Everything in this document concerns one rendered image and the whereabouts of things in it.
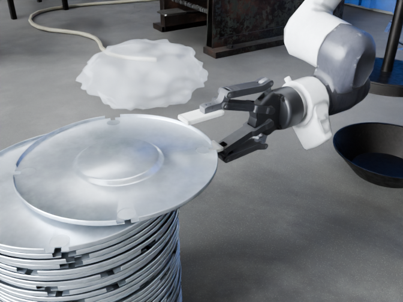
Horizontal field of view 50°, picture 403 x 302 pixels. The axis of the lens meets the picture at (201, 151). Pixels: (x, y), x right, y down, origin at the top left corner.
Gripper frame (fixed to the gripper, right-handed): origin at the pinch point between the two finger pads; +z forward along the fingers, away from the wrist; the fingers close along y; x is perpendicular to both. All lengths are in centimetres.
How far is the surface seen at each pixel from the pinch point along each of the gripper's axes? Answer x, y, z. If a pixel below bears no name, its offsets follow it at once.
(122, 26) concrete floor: -184, -31, -66
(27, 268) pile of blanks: 10.8, -3.5, 30.6
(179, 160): 5.2, -0.1, 6.8
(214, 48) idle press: -112, -28, -82
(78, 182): 2.4, -0.1, 21.1
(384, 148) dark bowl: -10, -30, -71
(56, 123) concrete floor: -81, -31, 4
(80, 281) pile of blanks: 13.9, -5.8, 25.7
